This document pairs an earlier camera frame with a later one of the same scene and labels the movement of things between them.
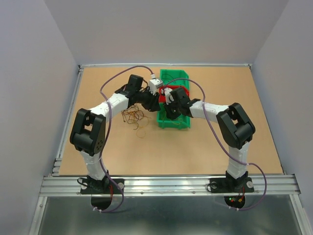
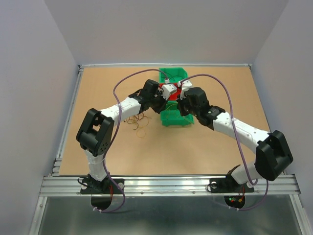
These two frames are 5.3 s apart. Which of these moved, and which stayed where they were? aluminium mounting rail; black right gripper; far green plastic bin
Moved: black right gripper
Stayed: aluminium mounting rail; far green plastic bin
